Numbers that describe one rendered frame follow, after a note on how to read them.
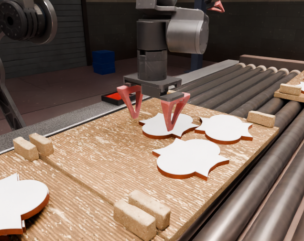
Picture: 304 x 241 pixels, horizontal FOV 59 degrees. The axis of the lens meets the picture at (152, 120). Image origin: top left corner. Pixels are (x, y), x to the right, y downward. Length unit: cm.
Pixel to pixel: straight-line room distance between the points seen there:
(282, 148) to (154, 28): 35
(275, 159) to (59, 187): 39
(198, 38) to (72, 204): 31
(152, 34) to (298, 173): 35
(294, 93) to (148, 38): 56
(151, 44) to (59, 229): 32
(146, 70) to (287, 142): 34
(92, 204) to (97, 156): 13
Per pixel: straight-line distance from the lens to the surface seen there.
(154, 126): 58
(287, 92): 92
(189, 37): 46
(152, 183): 42
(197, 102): 84
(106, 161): 48
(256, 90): 101
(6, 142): 66
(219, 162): 47
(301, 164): 56
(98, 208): 39
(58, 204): 40
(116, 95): 84
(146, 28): 49
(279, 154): 59
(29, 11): 118
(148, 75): 50
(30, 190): 39
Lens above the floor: 119
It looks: 23 degrees down
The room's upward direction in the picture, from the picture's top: straight up
